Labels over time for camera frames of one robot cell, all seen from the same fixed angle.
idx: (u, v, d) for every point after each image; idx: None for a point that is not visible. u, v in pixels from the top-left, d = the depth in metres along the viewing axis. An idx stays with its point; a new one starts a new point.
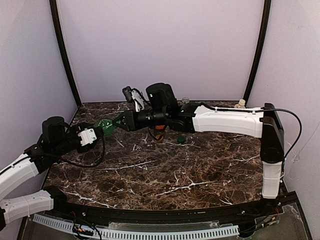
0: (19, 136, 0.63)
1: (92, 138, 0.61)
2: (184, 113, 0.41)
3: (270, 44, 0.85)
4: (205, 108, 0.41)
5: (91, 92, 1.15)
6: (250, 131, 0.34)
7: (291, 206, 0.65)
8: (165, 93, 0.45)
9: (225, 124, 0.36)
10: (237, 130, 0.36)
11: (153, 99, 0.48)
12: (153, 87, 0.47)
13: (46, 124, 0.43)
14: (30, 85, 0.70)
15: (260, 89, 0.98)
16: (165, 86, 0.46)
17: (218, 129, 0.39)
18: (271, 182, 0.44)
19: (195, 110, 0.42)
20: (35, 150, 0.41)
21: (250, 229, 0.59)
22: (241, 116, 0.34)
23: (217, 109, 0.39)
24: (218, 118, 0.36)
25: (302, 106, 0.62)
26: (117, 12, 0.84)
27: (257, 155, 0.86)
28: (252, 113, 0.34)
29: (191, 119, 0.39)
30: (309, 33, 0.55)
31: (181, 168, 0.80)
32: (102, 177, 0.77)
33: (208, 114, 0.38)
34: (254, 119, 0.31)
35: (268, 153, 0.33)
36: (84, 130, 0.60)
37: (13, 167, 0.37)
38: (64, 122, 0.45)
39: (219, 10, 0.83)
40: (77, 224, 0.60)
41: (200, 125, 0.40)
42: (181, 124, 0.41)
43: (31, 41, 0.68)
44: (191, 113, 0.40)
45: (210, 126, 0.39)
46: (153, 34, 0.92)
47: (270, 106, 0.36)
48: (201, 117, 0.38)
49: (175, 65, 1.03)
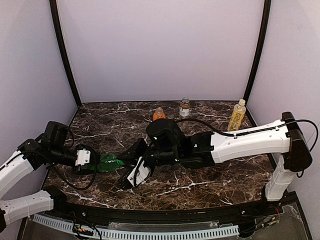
0: (20, 136, 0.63)
1: (85, 161, 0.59)
2: (201, 149, 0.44)
3: (270, 44, 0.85)
4: (222, 137, 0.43)
5: (91, 92, 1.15)
6: (278, 148, 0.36)
7: (291, 206, 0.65)
8: (173, 134, 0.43)
9: (248, 148, 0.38)
10: (262, 150, 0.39)
11: (159, 139, 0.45)
12: (156, 128, 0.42)
13: (51, 124, 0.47)
14: (30, 85, 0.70)
15: (260, 89, 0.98)
16: (170, 124, 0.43)
17: (242, 153, 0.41)
18: (280, 187, 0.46)
19: (211, 142, 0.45)
20: (28, 147, 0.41)
21: (250, 229, 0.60)
22: (265, 136, 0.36)
23: (236, 135, 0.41)
24: (241, 144, 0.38)
25: (302, 106, 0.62)
26: (116, 12, 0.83)
27: (257, 155, 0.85)
28: (275, 130, 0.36)
29: (210, 153, 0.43)
30: (309, 33, 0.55)
31: (181, 168, 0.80)
32: (102, 177, 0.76)
33: (228, 142, 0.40)
34: (280, 137, 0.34)
35: (298, 164, 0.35)
36: (80, 151, 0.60)
37: (7, 166, 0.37)
38: (68, 127, 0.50)
39: (220, 10, 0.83)
40: (77, 224, 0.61)
41: (224, 155, 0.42)
42: (199, 161, 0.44)
43: (31, 42, 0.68)
44: (207, 148, 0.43)
45: (234, 153, 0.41)
46: (152, 34, 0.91)
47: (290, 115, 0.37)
48: (222, 148, 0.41)
49: (174, 64, 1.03)
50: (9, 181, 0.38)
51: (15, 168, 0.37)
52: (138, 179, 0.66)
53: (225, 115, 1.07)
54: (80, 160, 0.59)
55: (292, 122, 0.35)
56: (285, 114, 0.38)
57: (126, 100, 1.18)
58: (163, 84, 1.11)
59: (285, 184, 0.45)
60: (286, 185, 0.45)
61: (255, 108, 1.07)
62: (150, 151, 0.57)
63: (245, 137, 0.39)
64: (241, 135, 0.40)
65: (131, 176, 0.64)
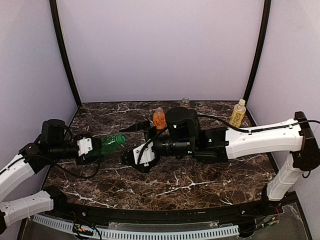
0: (20, 136, 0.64)
1: (88, 148, 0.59)
2: (215, 145, 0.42)
3: (270, 44, 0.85)
4: (235, 132, 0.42)
5: (91, 92, 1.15)
6: (290, 146, 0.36)
7: (291, 206, 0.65)
8: (192, 126, 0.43)
9: (262, 145, 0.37)
10: (274, 148, 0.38)
11: (177, 128, 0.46)
12: (177, 117, 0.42)
13: (47, 124, 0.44)
14: (30, 85, 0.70)
15: (260, 89, 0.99)
16: (192, 114, 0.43)
17: (255, 150, 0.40)
18: (284, 186, 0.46)
19: (225, 137, 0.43)
20: (29, 150, 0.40)
21: (250, 229, 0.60)
22: (279, 134, 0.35)
23: (251, 131, 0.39)
24: (255, 141, 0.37)
25: (301, 106, 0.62)
26: (116, 11, 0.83)
27: (257, 155, 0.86)
28: (289, 128, 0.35)
29: (225, 148, 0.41)
30: (309, 33, 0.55)
31: (181, 168, 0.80)
32: (102, 177, 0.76)
33: (242, 139, 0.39)
34: (294, 135, 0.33)
35: (307, 163, 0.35)
36: (81, 140, 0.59)
37: (8, 169, 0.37)
38: (64, 124, 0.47)
39: (219, 10, 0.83)
40: (77, 224, 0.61)
41: (238, 151, 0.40)
42: (213, 156, 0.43)
43: (31, 42, 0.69)
44: (223, 143, 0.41)
45: (247, 150, 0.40)
46: (153, 33, 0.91)
47: (302, 114, 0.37)
48: (236, 144, 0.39)
49: (174, 64, 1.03)
50: (9, 184, 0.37)
51: (16, 172, 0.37)
52: (143, 157, 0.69)
53: (225, 115, 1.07)
54: (83, 150, 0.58)
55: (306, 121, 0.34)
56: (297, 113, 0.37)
57: (126, 99, 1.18)
58: (163, 84, 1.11)
59: (289, 184, 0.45)
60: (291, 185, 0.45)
61: (255, 108, 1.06)
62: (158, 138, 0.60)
63: (259, 134, 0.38)
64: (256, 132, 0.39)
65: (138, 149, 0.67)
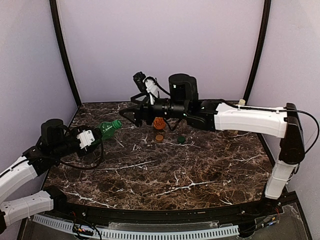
0: (19, 136, 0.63)
1: (91, 139, 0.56)
2: (205, 110, 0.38)
3: (270, 44, 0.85)
4: (226, 106, 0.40)
5: (91, 92, 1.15)
6: (273, 131, 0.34)
7: (291, 206, 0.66)
8: (190, 88, 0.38)
9: (246, 122, 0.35)
10: (257, 130, 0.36)
11: (174, 93, 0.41)
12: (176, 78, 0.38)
13: (45, 126, 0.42)
14: (30, 85, 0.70)
15: (260, 89, 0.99)
16: (192, 79, 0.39)
17: (239, 127, 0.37)
18: (278, 182, 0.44)
19: (216, 107, 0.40)
20: (33, 153, 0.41)
21: (250, 229, 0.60)
22: (265, 115, 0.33)
23: (240, 108, 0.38)
24: (241, 116, 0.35)
25: (301, 106, 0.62)
26: (117, 11, 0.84)
27: (257, 155, 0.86)
28: (276, 113, 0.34)
29: (213, 116, 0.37)
30: (309, 33, 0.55)
31: (181, 168, 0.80)
32: (102, 177, 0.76)
33: (231, 111, 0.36)
34: (278, 118, 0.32)
35: (290, 153, 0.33)
36: (81, 133, 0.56)
37: (11, 170, 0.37)
38: (62, 125, 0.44)
39: (219, 10, 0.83)
40: (77, 224, 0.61)
41: (223, 123, 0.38)
42: (202, 122, 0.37)
43: (31, 41, 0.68)
44: (213, 111, 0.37)
45: (231, 125, 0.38)
46: (153, 33, 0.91)
47: (292, 106, 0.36)
48: (224, 115, 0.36)
49: (175, 64, 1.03)
50: (11, 186, 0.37)
51: (19, 173, 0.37)
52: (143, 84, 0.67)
53: None
54: (84, 142, 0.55)
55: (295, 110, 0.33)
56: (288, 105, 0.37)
57: (126, 99, 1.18)
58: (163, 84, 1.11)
59: (283, 180, 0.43)
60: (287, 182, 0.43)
61: None
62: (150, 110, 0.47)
63: (247, 111, 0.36)
64: (245, 109, 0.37)
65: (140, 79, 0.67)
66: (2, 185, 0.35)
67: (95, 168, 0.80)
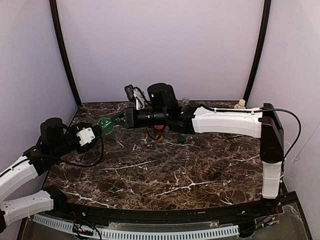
0: (19, 136, 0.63)
1: (91, 137, 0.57)
2: (184, 114, 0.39)
3: (270, 44, 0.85)
4: (203, 109, 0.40)
5: (91, 92, 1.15)
6: (249, 132, 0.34)
7: (291, 206, 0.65)
8: (167, 95, 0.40)
9: (224, 124, 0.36)
10: (236, 131, 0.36)
11: (153, 103, 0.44)
12: (155, 87, 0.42)
13: (44, 126, 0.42)
14: (29, 85, 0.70)
15: (260, 89, 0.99)
16: (168, 87, 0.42)
17: (217, 129, 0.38)
18: (271, 182, 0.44)
19: (194, 111, 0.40)
20: (34, 153, 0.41)
21: (250, 229, 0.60)
22: (240, 116, 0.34)
23: (217, 110, 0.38)
24: (218, 119, 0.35)
25: (301, 106, 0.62)
26: (117, 12, 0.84)
27: (257, 155, 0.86)
28: (251, 113, 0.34)
29: (191, 120, 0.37)
30: (309, 33, 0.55)
31: (181, 168, 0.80)
32: (102, 177, 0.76)
33: (207, 115, 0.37)
34: (253, 119, 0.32)
35: (268, 153, 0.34)
36: (81, 130, 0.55)
37: (12, 169, 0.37)
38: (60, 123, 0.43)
39: (219, 10, 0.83)
40: (77, 224, 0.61)
41: (202, 126, 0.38)
42: (181, 126, 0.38)
43: (30, 41, 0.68)
44: (191, 114, 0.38)
45: (211, 127, 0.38)
46: (153, 33, 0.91)
47: (270, 106, 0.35)
48: (201, 118, 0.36)
49: (175, 64, 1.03)
50: (11, 186, 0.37)
51: (21, 172, 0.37)
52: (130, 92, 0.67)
53: None
54: (84, 138, 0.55)
55: (269, 109, 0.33)
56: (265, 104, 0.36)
57: (126, 99, 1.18)
58: None
59: (275, 179, 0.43)
60: (278, 179, 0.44)
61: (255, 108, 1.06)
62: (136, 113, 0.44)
63: (223, 113, 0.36)
64: (221, 112, 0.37)
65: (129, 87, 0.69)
66: (2, 185, 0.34)
67: (95, 167, 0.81)
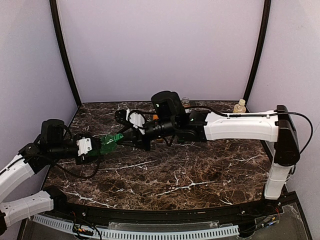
0: (19, 136, 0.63)
1: (88, 148, 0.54)
2: (194, 122, 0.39)
3: (270, 44, 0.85)
4: (215, 115, 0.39)
5: (91, 92, 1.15)
6: (264, 136, 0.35)
7: (291, 206, 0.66)
8: (173, 103, 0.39)
9: (238, 130, 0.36)
10: (250, 136, 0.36)
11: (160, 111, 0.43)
12: (159, 96, 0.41)
13: (46, 124, 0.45)
14: (29, 85, 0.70)
15: (260, 89, 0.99)
16: (172, 94, 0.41)
17: (230, 135, 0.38)
18: (276, 184, 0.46)
19: (205, 118, 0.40)
20: (29, 151, 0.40)
21: (250, 229, 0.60)
22: (256, 121, 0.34)
23: (230, 115, 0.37)
24: (233, 125, 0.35)
25: (301, 106, 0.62)
26: (117, 12, 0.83)
27: (257, 155, 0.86)
28: (266, 117, 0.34)
29: (203, 128, 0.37)
30: (309, 33, 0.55)
31: (181, 168, 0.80)
32: (102, 177, 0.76)
33: (220, 121, 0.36)
34: (269, 124, 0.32)
35: (284, 157, 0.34)
36: (81, 140, 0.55)
37: (8, 169, 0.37)
38: (63, 123, 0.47)
39: (219, 10, 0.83)
40: (77, 224, 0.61)
41: (214, 133, 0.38)
42: (192, 134, 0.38)
43: (31, 41, 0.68)
44: (201, 122, 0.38)
45: (224, 133, 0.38)
46: (153, 33, 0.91)
47: (284, 109, 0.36)
48: (214, 125, 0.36)
49: (175, 64, 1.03)
50: (8, 186, 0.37)
51: (16, 172, 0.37)
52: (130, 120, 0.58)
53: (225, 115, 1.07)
54: (82, 149, 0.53)
55: (285, 112, 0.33)
56: (279, 107, 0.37)
57: (126, 100, 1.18)
58: (163, 84, 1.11)
59: (281, 181, 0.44)
60: (283, 181, 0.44)
61: (255, 108, 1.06)
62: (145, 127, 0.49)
63: (237, 119, 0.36)
64: (234, 117, 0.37)
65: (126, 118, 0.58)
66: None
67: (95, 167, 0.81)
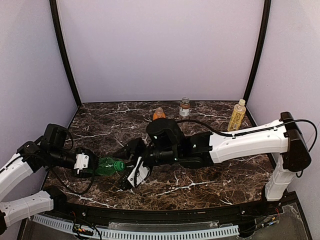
0: (19, 136, 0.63)
1: (83, 165, 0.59)
2: (200, 150, 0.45)
3: (270, 44, 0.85)
4: (218, 137, 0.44)
5: (91, 92, 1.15)
6: (276, 148, 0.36)
7: (291, 206, 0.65)
8: (172, 132, 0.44)
9: (247, 147, 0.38)
10: (261, 150, 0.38)
11: (158, 139, 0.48)
12: (156, 128, 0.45)
13: (51, 126, 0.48)
14: (30, 85, 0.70)
15: (260, 89, 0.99)
16: (170, 124, 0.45)
17: (241, 154, 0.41)
18: (279, 187, 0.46)
19: (209, 142, 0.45)
20: (27, 149, 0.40)
21: (250, 229, 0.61)
22: (263, 136, 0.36)
23: (235, 135, 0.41)
24: (239, 144, 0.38)
25: (301, 106, 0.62)
26: (116, 11, 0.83)
27: (257, 155, 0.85)
28: (274, 129, 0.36)
29: (209, 153, 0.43)
30: (309, 33, 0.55)
31: (181, 168, 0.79)
32: (102, 177, 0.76)
33: (226, 142, 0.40)
34: (278, 136, 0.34)
35: (296, 164, 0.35)
36: (80, 155, 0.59)
37: (6, 168, 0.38)
38: (67, 129, 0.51)
39: (219, 9, 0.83)
40: (77, 224, 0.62)
41: (222, 155, 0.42)
42: (199, 161, 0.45)
43: (31, 42, 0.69)
44: (206, 148, 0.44)
45: (234, 153, 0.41)
46: (153, 33, 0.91)
47: (288, 116, 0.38)
48: (221, 148, 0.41)
49: (175, 64, 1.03)
50: (6, 185, 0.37)
51: (15, 171, 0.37)
52: (139, 180, 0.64)
53: (225, 115, 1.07)
54: (78, 165, 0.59)
55: (291, 121, 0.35)
56: (283, 114, 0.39)
57: (126, 99, 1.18)
58: (162, 84, 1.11)
59: (285, 184, 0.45)
60: (286, 185, 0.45)
61: (255, 108, 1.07)
62: (149, 151, 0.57)
63: (243, 136, 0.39)
64: (240, 135, 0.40)
65: (131, 177, 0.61)
66: None
67: None
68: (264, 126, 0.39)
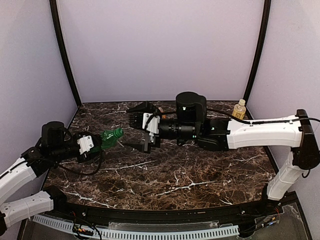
0: (19, 136, 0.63)
1: (90, 145, 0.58)
2: (218, 132, 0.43)
3: (270, 44, 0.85)
4: (236, 123, 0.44)
5: (91, 92, 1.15)
6: (289, 142, 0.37)
7: (291, 206, 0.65)
8: (202, 109, 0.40)
9: (262, 137, 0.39)
10: (274, 142, 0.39)
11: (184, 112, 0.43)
12: (188, 100, 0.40)
13: (46, 128, 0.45)
14: (30, 85, 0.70)
15: (260, 90, 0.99)
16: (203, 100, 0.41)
17: (254, 143, 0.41)
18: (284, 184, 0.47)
19: (227, 125, 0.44)
20: (31, 154, 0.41)
21: (250, 229, 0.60)
22: (279, 128, 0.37)
23: (252, 123, 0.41)
24: (255, 132, 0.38)
25: (301, 106, 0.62)
26: (116, 12, 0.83)
27: (257, 155, 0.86)
28: (290, 123, 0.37)
29: (225, 137, 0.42)
30: (309, 33, 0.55)
31: (181, 168, 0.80)
32: (102, 177, 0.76)
33: (243, 129, 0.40)
34: (293, 130, 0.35)
35: (306, 160, 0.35)
36: (81, 138, 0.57)
37: (11, 172, 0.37)
38: (63, 127, 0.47)
39: (219, 10, 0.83)
40: (77, 224, 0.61)
41: (236, 142, 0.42)
42: (215, 143, 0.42)
43: (31, 42, 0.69)
44: (224, 132, 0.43)
45: (248, 141, 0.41)
46: (153, 34, 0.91)
47: (303, 113, 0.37)
48: (237, 133, 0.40)
49: (174, 64, 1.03)
50: (10, 189, 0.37)
51: (18, 175, 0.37)
52: None
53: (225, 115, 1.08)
54: (85, 147, 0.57)
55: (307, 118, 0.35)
56: (299, 111, 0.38)
57: (126, 99, 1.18)
58: (162, 84, 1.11)
59: (290, 182, 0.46)
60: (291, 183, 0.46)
61: (254, 108, 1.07)
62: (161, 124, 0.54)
63: (260, 126, 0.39)
64: (257, 124, 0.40)
65: None
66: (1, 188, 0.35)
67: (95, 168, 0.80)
68: (280, 119, 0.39)
